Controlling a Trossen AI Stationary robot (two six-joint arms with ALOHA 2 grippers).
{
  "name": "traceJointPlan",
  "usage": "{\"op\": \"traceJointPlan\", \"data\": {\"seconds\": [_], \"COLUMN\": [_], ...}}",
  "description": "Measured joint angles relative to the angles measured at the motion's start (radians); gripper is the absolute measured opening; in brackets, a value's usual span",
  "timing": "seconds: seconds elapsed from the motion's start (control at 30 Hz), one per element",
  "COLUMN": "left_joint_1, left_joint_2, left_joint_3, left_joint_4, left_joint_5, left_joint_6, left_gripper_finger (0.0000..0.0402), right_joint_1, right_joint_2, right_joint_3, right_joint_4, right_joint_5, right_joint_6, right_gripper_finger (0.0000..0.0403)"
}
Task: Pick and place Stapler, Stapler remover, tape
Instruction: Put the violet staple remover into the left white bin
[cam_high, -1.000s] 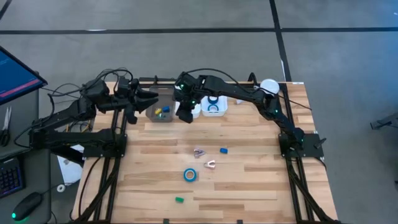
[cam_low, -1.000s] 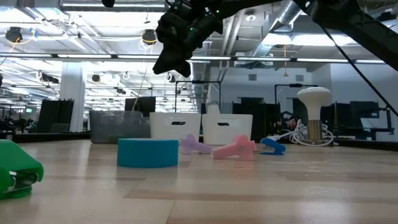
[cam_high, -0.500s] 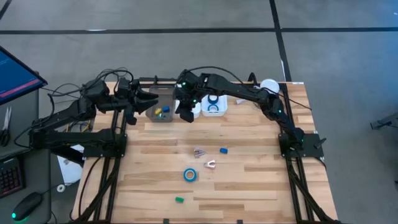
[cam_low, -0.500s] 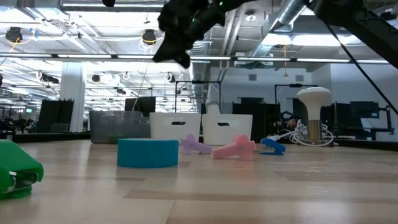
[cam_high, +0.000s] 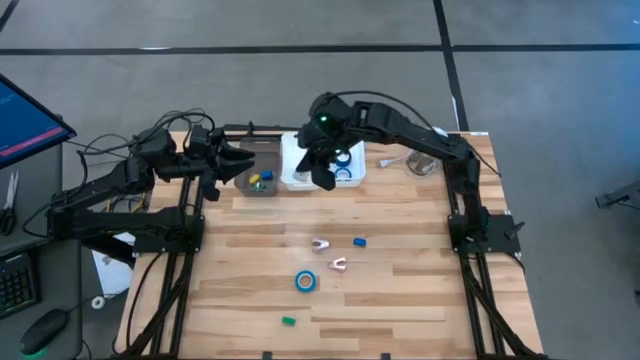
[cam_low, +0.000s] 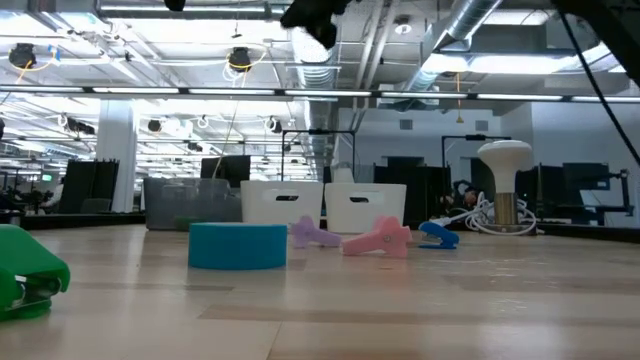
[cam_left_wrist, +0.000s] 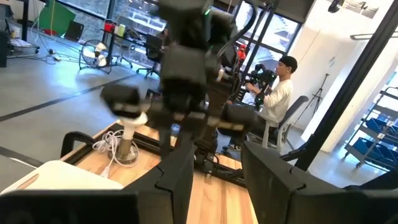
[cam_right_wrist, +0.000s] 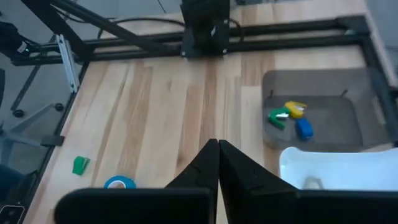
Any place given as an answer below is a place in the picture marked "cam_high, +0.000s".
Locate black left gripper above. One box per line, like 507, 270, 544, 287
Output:
209, 128, 256, 182

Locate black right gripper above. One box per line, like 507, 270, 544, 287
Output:
295, 127, 329, 174

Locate turquoise tape roll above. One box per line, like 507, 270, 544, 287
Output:
294, 270, 318, 294

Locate gray translucent storage bin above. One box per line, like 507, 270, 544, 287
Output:
233, 138, 282, 198

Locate clear glass cup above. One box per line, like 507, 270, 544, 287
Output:
403, 126, 450, 180

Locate white paper sheet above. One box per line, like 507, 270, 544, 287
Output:
92, 232, 135, 297

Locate gray side desk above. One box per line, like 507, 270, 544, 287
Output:
0, 142, 84, 360

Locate computer monitor blue screen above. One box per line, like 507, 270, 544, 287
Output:
0, 73, 78, 170

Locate black backlit keyboard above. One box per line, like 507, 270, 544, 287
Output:
0, 252, 41, 319

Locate black computer mouse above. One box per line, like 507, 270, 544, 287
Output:
19, 308, 70, 356

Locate black stand base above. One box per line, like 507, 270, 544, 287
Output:
594, 179, 640, 211

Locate white power cable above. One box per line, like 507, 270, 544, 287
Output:
378, 149, 426, 171

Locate black floor cables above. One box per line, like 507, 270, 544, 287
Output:
64, 107, 209, 161

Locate scissors with black handles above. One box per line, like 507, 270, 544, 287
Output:
0, 170, 20, 236

